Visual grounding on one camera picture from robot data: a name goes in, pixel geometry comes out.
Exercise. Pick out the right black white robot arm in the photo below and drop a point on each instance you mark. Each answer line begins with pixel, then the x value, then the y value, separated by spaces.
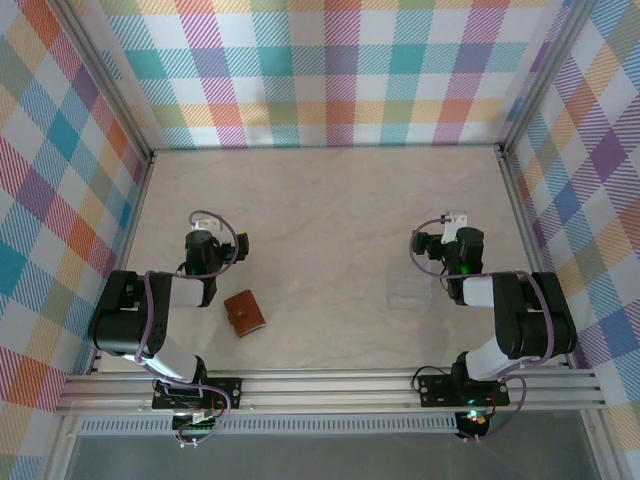
pixel 540 325

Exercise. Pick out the aluminium frame post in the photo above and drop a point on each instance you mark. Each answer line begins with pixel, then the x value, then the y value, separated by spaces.
pixel 542 75
pixel 111 85

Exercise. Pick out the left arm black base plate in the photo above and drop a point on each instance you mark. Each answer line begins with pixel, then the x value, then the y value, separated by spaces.
pixel 230 392

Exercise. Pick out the aluminium side rail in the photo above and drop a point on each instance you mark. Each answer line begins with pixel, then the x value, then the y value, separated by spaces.
pixel 135 210
pixel 521 210

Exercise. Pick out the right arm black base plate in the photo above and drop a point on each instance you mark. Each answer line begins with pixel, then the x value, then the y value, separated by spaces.
pixel 435 392

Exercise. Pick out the aluminium mounting rail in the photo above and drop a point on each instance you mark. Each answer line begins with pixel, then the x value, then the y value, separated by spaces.
pixel 325 390

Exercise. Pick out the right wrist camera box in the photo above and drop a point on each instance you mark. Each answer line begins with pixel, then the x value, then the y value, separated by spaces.
pixel 452 227

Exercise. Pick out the brown leather card holder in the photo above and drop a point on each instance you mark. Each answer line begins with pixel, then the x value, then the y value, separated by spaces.
pixel 245 315

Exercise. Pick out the aluminium frame leg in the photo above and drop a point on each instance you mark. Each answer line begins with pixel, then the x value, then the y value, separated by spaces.
pixel 602 445
pixel 59 450

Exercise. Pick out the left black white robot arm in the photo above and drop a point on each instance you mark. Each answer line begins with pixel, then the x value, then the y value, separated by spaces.
pixel 125 325

